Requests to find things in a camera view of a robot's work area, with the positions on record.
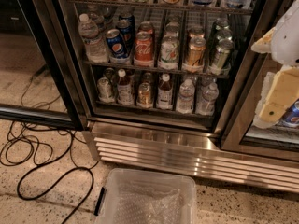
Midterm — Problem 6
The front clear water bottle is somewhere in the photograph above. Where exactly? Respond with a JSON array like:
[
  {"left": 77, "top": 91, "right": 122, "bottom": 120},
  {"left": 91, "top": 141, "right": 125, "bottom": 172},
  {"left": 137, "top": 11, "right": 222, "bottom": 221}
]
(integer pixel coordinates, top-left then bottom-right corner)
[{"left": 78, "top": 13, "right": 108, "bottom": 63}]

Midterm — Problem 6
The rear clear water bottle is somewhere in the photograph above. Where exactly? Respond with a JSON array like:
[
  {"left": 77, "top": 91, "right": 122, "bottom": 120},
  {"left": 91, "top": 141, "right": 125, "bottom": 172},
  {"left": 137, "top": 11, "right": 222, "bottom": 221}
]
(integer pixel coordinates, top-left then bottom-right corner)
[{"left": 87, "top": 5, "right": 106, "bottom": 32}]

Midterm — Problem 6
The blue can right compartment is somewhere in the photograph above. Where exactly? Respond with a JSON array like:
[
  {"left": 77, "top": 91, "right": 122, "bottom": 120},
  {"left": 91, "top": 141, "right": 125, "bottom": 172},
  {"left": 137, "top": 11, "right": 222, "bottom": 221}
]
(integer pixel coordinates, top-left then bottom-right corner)
[{"left": 281, "top": 100, "right": 299, "bottom": 128}]

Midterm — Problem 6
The rear gold soda can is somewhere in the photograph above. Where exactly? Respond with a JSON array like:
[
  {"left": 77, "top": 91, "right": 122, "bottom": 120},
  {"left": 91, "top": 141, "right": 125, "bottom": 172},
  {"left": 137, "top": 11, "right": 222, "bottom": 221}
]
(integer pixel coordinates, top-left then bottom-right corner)
[{"left": 188, "top": 26, "right": 205, "bottom": 38}]

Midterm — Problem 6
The stainless steel fridge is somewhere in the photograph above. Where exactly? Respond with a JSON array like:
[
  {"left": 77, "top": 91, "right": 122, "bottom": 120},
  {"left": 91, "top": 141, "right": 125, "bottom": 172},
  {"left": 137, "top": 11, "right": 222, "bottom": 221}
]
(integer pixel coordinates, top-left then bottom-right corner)
[{"left": 18, "top": 0, "right": 299, "bottom": 193}]

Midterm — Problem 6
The brown tea bottle right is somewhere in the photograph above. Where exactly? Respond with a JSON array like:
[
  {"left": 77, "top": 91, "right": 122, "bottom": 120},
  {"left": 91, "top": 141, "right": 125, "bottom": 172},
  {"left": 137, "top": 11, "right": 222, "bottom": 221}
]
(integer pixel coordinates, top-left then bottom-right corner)
[{"left": 156, "top": 74, "right": 173, "bottom": 110}]

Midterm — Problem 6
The black floor cable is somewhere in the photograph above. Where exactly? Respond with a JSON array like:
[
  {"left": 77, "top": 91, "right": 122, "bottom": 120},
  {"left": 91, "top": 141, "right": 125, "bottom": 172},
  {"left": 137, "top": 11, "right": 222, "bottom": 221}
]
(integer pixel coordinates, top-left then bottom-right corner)
[{"left": 0, "top": 66, "right": 99, "bottom": 224}]

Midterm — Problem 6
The front red cola can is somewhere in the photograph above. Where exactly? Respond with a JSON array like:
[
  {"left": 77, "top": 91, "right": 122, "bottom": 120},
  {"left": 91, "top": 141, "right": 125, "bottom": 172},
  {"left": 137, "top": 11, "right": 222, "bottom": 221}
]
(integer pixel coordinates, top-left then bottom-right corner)
[{"left": 134, "top": 32, "right": 154, "bottom": 67}]

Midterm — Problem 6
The white green can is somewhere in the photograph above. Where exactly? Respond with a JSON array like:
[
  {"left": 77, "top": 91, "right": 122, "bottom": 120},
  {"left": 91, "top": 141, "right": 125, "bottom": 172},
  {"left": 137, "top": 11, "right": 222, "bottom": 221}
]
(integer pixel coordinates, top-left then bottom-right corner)
[
  {"left": 158, "top": 35, "right": 178, "bottom": 70},
  {"left": 164, "top": 23, "right": 179, "bottom": 37}
]

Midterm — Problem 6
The front blue pepsi can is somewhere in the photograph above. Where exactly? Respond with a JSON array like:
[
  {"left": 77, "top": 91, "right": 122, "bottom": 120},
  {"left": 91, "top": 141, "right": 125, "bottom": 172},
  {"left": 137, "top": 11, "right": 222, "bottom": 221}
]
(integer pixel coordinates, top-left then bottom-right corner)
[{"left": 106, "top": 29, "right": 130, "bottom": 64}]

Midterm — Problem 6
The brown tea bottle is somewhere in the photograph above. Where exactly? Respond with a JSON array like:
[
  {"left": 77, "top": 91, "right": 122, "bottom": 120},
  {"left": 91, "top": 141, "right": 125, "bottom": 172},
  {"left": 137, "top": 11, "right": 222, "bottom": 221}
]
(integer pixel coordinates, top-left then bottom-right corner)
[
  {"left": 117, "top": 69, "right": 134, "bottom": 105},
  {"left": 156, "top": 74, "right": 173, "bottom": 110}
]

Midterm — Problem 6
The silver can bottom shelf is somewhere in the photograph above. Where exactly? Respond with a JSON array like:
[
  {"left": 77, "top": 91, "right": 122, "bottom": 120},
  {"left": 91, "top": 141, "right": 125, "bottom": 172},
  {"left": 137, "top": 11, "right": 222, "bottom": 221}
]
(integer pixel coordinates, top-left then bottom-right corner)
[{"left": 97, "top": 77, "right": 114, "bottom": 103}]

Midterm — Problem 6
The water bottle bottom right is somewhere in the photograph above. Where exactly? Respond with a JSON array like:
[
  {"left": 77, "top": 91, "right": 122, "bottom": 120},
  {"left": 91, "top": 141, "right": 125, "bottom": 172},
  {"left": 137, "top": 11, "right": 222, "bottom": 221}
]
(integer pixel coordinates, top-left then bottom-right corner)
[{"left": 195, "top": 82, "right": 219, "bottom": 116}]

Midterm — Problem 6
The gold can bottom shelf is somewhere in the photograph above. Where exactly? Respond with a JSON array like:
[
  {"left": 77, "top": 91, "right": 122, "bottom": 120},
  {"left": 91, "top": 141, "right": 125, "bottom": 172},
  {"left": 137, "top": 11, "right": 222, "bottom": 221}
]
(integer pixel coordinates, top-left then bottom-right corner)
[{"left": 136, "top": 82, "right": 153, "bottom": 108}]

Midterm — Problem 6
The rear blue pepsi can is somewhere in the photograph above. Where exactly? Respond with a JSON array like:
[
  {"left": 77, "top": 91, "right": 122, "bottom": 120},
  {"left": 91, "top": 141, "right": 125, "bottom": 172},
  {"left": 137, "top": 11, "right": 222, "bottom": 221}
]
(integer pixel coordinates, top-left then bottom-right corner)
[{"left": 119, "top": 12, "right": 135, "bottom": 25}]

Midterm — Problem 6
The rear white green can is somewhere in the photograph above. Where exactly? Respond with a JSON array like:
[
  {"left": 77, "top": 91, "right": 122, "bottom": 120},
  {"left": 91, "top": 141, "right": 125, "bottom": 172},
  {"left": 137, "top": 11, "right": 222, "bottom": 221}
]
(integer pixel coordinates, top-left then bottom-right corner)
[{"left": 164, "top": 23, "right": 179, "bottom": 37}]

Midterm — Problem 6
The clear plastic storage bin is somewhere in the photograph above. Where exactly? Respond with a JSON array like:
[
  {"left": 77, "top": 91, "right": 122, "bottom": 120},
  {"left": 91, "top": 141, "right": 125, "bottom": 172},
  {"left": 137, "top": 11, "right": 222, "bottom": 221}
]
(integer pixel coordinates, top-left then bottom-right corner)
[{"left": 94, "top": 168, "right": 197, "bottom": 224}]

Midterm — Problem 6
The clear water bottle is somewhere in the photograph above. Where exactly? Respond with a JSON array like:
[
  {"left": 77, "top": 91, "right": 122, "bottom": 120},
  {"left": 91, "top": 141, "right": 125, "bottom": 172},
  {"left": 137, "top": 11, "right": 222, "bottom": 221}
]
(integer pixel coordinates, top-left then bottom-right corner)
[
  {"left": 78, "top": 13, "right": 108, "bottom": 63},
  {"left": 87, "top": 5, "right": 106, "bottom": 32}
]

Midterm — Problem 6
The blue pepsi can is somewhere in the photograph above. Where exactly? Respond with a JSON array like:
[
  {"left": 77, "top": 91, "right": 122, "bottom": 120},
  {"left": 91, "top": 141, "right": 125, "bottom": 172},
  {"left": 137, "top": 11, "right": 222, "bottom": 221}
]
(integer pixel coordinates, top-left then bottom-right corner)
[
  {"left": 116, "top": 20, "right": 134, "bottom": 49},
  {"left": 106, "top": 29, "right": 130, "bottom": 64},
  {"left": 119, "top": 12, "right": 135, "bottom": 25}
]

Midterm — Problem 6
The red cola can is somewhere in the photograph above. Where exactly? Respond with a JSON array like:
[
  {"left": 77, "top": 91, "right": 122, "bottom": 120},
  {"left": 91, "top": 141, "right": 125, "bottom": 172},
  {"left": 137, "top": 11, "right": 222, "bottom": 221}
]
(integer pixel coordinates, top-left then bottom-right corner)
[
  {"left": 138, "top": 21, "right": 155, "bottom": 35},
  {"left": 134, "top": 32, "right": 154, "bottom": 67}
]

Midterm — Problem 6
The water bottle bottom left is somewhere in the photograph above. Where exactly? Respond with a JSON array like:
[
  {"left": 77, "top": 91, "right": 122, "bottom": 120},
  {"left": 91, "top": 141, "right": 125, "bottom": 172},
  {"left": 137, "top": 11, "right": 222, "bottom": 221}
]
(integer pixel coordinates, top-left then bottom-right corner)
[{"left": 176, "top": 79, "right": 195, "bottom": 114}]

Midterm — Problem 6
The middle blue pepsi can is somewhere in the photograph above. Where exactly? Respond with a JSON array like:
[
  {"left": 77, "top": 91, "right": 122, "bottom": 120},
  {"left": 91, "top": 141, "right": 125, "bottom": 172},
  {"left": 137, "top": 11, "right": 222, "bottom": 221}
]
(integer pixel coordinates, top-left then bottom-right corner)
[{"left": 116, "top": 20, "right": 134, "bottom": 49}]

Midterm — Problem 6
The open glass fridge door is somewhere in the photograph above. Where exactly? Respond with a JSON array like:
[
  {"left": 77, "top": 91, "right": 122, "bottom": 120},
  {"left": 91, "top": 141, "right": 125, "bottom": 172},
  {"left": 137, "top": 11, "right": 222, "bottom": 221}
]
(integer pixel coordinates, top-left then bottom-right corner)
[{"left": 0, "top": 0, "right": 87, "bottom": 130}]

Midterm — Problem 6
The rear red cola can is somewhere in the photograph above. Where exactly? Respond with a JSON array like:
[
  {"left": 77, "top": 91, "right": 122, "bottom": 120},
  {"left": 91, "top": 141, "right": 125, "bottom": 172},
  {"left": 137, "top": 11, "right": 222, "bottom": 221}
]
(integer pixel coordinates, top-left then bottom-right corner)
[{"left": 138, "top": 21, "right": 155, "bottom": 35}]

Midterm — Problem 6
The green soda can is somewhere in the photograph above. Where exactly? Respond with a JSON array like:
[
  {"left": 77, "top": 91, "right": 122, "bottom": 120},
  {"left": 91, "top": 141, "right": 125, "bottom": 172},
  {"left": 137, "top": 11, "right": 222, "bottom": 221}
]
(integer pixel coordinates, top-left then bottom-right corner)
[
  {"left": 214, "top": 29, "right": 233, "bottom": 42},
  {"left": 208, "top": 39, "right": 234, "bottom": 75},
  {"left": 212, "top": 18, "right": 230, "bottom": 32}
]

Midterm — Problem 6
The gold soda can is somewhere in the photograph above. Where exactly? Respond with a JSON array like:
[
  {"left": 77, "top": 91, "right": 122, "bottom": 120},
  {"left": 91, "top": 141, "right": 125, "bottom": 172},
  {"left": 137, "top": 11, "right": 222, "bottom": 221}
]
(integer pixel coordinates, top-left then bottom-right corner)
[
  {"left": 188, "top": 26, "right": 205, "bottom": 38},
  {"left": 182, "top": 37, "right": 206, "bottom": 73}
]

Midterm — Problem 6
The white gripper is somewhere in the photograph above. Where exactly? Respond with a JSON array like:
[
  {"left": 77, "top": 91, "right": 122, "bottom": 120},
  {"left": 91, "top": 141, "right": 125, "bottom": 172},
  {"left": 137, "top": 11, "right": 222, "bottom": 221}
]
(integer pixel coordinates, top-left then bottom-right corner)
[{"left": 251, "top": 0, "right": 299, "bottom": 124}]

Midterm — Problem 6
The brown tea bottle left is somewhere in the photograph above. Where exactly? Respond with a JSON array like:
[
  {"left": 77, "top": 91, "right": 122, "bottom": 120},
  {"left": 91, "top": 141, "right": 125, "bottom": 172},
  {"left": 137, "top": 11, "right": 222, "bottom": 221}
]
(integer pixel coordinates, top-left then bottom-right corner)
[{"left": 117, "top": 69, "right": 134, "bottom": 105}]

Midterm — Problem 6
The front white green can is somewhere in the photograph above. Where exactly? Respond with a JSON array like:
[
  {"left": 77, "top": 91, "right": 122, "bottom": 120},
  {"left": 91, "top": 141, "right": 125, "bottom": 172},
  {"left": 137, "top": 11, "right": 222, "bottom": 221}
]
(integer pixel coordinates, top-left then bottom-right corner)
[{"left": 158, "top": 35, "right": 178, "bottom": 70}]

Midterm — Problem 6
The front gold soda can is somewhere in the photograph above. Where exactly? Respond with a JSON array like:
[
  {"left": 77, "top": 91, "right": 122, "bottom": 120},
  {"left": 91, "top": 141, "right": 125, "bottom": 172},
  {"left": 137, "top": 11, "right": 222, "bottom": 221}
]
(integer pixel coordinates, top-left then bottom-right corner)
[{"left": 182, "top": 37, "right": 206, "bottom": 73}]

